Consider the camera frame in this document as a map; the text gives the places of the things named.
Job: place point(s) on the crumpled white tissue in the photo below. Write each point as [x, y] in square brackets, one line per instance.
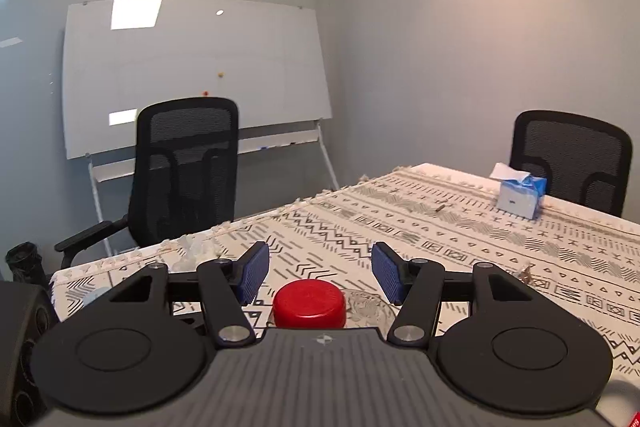
[195, 253]

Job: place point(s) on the black waste bin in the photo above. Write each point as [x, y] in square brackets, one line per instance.
[24, 259]

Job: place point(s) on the patterned white tablecloth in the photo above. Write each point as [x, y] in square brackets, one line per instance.
[500, 247]

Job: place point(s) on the clear glass mug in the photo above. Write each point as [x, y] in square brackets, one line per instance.
[366, 307]

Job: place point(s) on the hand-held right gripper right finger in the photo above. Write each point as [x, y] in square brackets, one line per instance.
[387, 273]

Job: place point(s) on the white and red packet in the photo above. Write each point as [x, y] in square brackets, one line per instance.
[617, 402]

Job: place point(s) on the small torn wrapper piece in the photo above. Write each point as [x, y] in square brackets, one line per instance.
[525, 275]

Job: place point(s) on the white whiteboard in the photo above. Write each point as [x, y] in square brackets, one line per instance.
[200, 67]

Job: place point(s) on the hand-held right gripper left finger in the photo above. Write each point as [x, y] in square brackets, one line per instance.
[255, 273]

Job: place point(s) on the red bottle cap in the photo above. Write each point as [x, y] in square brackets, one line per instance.
[309, 306]

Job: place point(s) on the blue tissue box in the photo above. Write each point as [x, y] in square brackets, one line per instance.
[520, 199]

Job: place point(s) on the black mesh office chair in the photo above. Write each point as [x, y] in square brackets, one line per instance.
[185, 167]
[570, 152]

